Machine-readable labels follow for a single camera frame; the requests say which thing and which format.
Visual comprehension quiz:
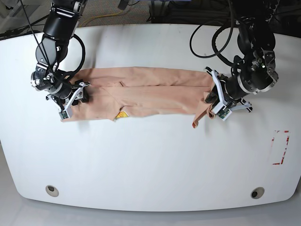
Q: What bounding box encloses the left table grommet hole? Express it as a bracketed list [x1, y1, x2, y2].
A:
[45, 185, 59, 197]

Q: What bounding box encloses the red tape rectangle marking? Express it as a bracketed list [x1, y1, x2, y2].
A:
[269, 130, 290, 165]

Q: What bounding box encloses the table grommet hole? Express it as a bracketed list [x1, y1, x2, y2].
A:
[251, 187, 265, 199]
[45, 185, 59, 197]

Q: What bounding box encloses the peach T-shirt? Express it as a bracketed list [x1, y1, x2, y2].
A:
[69, 67, 215, 128]

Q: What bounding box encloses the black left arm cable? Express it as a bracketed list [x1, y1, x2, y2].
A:
[189, 0, 245, 71]

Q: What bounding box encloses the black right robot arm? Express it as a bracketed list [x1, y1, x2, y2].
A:
[31, 0, 87, 108]

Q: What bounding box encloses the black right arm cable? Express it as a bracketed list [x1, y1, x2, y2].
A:
[18, 0, 86, 81]

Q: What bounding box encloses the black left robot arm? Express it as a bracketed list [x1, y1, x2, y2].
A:
[217, 0, 278, 101]

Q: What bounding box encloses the right table grommet hole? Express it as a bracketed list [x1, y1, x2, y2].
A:
[251, 187, 265, 199]

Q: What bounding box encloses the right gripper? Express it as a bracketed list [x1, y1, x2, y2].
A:
[31, 62, 89, 106]

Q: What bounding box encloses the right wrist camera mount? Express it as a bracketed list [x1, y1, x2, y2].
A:
[46, 80, 91, 121]

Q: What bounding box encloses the yellow cable on floor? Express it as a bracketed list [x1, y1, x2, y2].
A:
[81, 7, 127, 28]

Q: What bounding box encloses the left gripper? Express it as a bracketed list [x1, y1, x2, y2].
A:
[204, 49, 279, 103]

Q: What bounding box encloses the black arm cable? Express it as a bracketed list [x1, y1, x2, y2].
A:
[189, 0, 245, 71]
[18, 0, 86, 81]

